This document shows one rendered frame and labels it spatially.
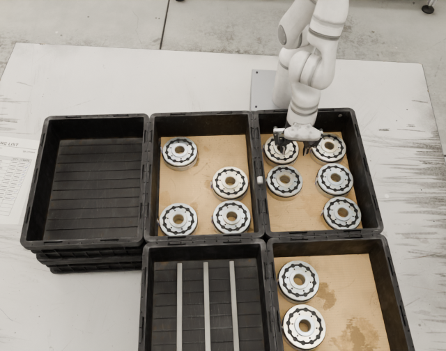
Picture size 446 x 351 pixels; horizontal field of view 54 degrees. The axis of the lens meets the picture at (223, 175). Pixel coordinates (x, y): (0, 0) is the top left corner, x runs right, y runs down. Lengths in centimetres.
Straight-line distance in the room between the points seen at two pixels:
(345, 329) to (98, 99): 112
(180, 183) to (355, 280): 54
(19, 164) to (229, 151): 70
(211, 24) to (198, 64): 126
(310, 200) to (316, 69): 41
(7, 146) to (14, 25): 168
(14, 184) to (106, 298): 50
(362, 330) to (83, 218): 78
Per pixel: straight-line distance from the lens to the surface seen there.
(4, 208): 152
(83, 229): 125
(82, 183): 132
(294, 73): 103
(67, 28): 308
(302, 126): 113
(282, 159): 128
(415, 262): 142
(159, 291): 115
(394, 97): 174
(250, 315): 113
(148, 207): 114
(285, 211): 123
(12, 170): 158
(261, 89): 152
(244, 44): 284
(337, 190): 126
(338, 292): 118
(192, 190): 125
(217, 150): 132
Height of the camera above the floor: 193
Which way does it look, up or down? 60 degrees down
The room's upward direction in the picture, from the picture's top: 1 degrees clockwise
